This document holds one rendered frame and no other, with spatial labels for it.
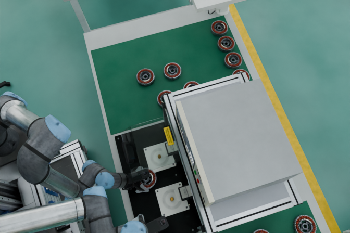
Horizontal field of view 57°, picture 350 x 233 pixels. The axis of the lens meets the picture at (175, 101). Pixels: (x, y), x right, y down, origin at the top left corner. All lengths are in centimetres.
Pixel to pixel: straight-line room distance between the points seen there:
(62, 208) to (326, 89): 251
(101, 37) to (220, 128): 122
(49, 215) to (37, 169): 23
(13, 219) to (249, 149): 86
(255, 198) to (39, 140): 93
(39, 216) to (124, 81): 118
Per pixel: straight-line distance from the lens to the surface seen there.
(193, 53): 215
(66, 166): 258
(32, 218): 112
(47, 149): 128
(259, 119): 140
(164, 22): 229
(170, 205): 182
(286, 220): 193
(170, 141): 159
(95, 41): 228
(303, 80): 309
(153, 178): 180
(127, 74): 211
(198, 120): 136
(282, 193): 156
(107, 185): 153
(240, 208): 151
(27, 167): 129
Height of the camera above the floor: 260
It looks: 68 degrees down
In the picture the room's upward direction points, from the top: 2 degrees counter-clockwise
